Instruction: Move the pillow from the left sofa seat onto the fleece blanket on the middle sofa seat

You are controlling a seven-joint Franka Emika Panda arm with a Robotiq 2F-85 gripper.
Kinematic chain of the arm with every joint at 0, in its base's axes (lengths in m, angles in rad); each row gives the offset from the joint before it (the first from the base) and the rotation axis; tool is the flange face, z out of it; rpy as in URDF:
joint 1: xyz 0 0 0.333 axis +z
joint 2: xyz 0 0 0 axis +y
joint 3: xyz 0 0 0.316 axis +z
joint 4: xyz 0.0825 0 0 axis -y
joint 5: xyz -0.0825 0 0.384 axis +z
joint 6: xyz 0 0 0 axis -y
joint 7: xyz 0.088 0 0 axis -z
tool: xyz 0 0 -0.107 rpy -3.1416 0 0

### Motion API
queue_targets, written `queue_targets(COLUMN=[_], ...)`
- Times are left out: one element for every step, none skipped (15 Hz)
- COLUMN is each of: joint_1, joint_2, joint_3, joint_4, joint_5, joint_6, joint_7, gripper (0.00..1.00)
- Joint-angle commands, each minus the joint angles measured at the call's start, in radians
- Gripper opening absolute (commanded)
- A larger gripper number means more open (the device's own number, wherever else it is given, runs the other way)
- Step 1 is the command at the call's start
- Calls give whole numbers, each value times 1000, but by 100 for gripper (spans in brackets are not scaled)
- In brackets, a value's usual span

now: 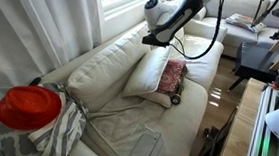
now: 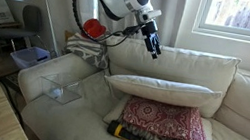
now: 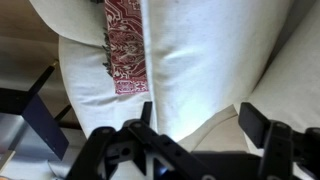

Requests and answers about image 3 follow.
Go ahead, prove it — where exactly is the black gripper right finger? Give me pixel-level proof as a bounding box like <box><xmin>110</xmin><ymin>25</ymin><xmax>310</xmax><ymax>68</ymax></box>
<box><xmin>238</xmin><ymin>102</ymin><xmax>320</xmax><ymax>180</ymax></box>

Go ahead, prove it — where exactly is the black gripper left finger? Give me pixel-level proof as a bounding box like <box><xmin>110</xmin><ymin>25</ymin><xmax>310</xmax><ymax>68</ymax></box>
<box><xmin>66</xmin><ymin>101</ymin><xmax>214</xmax><ymax>180</ymax></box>

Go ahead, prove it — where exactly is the beige throw pillow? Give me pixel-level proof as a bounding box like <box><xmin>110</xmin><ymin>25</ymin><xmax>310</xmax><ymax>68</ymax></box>
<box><xmin>139</xmin><ymin>0</ymin><xmax>296</xmax><ymax>143</ymax></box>

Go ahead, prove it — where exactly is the beige fabric sofa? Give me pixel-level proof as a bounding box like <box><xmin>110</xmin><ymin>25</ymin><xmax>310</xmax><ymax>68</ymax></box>
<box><xmin>28</xmin><ymin>0</ymin><xmax>320</xmax><ymax>180</ymax></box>

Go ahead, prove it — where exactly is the red patterned fringed blanket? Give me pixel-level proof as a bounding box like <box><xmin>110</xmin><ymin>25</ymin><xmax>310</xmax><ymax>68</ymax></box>
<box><xmin>101</xmin><ymin>0</ymin><xmax>150</xmax><ymax>96</ymax></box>

